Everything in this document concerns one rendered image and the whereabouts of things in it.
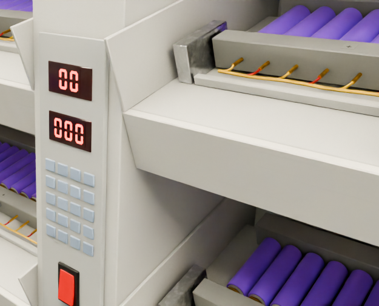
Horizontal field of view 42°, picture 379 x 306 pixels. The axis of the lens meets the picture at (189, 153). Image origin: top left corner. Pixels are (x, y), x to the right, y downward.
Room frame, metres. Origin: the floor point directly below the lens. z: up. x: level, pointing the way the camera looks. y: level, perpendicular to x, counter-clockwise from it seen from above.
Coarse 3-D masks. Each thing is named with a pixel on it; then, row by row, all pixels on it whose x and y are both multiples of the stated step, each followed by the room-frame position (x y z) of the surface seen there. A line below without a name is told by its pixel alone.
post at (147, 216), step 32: (64, 0) 0.35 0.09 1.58; (96, 0) 0.33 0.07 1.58; (128, 0) 0.32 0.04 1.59; (160, 0) 0.35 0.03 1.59; (64, 32) 0.35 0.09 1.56; (96, 32) 0.33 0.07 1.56; (128, 160) 0.33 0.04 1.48; (128, 192) 0.33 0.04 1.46; (160, 192) 0.35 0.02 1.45; (192, 192) 0.39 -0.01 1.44; (128, 224) 0.33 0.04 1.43; (160, 224) 0.36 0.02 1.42; (192, 224) 0.39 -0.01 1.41; (128, 256) 0.33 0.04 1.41; (160, 256) 0.36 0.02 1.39; (128, 288) 0.33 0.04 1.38
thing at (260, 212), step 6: (6, 126) 0.75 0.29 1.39; (24, 132) 0.72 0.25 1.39; (258, 210) 0.48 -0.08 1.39; (264, 210) 0.47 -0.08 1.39; (258, 216) 0.48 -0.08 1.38; (282, 216) 0.46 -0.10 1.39; (300, 222) 0.45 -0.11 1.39; (318, 228) 0.44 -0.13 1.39; (336, 234) 0.43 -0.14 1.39; (354, 240) 0.42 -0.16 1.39; (372, 246) 0.41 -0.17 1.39
